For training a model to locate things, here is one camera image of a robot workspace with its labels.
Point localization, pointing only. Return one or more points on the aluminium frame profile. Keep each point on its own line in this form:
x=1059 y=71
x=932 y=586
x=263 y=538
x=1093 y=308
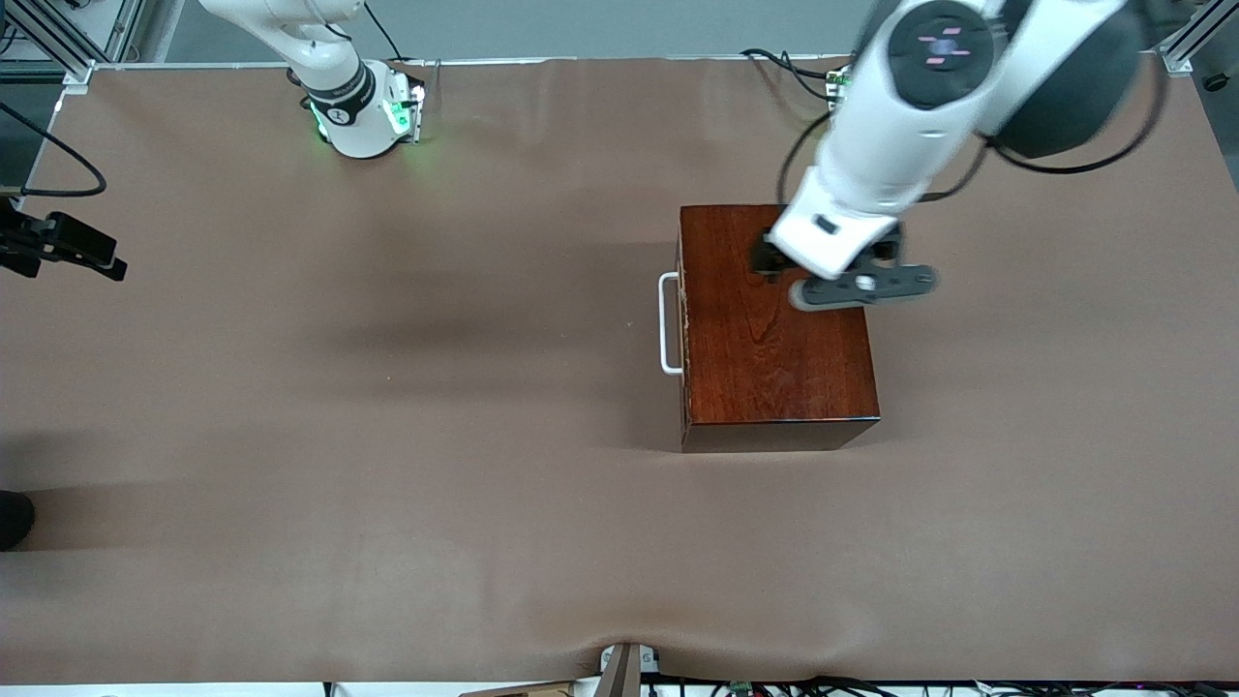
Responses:
x=1195 y=34
x=58 y=39

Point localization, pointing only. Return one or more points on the small black screw knob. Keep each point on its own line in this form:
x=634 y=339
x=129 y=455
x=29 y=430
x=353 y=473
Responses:
x=1216 y=82

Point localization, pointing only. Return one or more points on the brown cardboard piece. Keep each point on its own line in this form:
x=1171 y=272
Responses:
x=532 y=691

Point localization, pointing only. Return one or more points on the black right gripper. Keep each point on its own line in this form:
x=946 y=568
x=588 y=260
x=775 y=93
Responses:
x=29 y=241

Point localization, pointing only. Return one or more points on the dark wooden drawer cabinet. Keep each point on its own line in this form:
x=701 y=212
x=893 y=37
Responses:
x=765 y=368

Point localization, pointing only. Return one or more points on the grey metal bracket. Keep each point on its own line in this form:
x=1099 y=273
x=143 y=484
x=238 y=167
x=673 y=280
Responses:
x=624 y=673

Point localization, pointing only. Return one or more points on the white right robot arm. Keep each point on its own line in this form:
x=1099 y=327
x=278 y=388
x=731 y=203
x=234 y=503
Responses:
x=339 y=87

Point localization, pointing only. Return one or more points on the black round ribbed knob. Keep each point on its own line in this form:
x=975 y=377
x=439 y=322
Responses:
x=14 y=520

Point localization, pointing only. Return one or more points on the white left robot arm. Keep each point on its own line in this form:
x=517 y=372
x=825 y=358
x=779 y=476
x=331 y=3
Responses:
x=900 y=136

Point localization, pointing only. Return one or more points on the paper table cover sheet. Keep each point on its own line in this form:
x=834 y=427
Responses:
x=387 y=484

